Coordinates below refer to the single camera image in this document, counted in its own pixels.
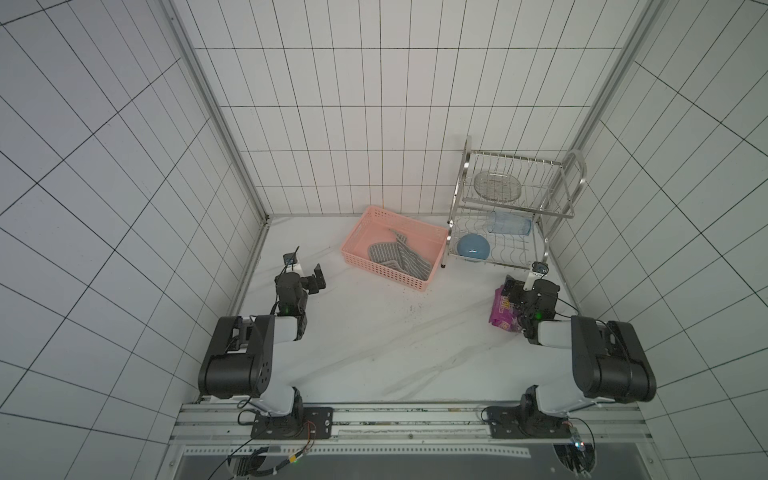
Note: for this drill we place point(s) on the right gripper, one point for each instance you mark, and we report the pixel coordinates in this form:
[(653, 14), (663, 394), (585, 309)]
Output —
[(516, 294)]

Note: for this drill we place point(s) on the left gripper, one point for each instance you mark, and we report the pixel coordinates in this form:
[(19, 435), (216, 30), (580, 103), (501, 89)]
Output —
[(313, 287)]

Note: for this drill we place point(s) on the grey striped dishcloth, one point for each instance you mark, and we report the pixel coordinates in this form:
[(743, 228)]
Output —
[(397, 255)]

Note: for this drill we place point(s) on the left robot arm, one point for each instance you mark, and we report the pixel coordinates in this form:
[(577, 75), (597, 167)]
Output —
[(239, 359)]

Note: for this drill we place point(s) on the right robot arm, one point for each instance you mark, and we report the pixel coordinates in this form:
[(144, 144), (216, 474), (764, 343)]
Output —
[(607, 362)]

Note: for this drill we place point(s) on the purple candy bag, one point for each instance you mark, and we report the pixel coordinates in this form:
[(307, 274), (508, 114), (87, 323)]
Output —
[(504, 314)]

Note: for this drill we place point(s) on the blue bowl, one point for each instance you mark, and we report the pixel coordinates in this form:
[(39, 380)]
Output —
[(473, 246)]

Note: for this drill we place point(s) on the clear blue plastic cup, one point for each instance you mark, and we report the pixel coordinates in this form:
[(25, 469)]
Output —
[(509, 223)]

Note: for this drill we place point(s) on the steel dish rack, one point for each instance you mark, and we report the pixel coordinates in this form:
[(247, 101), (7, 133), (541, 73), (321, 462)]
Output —
[(550, 189)]

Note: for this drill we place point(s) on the pink plastic basket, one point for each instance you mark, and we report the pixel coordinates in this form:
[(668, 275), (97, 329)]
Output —
[(374, 226)]

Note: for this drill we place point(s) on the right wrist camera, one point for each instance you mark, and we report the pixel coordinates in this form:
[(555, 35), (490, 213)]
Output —
[(537, 271)]

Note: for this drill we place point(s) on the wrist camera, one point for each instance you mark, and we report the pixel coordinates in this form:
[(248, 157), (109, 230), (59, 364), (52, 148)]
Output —
[(292, 259), (537, 271)]

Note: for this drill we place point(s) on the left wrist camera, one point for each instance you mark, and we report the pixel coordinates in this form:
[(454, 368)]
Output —
[(292, 259)]

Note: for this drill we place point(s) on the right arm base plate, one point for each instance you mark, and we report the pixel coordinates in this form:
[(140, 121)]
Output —
[(521, 422)]

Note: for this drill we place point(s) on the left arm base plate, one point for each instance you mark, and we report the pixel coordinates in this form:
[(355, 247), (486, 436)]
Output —
[(318, 420)]

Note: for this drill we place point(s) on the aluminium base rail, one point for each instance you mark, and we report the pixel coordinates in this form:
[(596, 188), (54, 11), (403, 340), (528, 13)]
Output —
[(402, 423)]

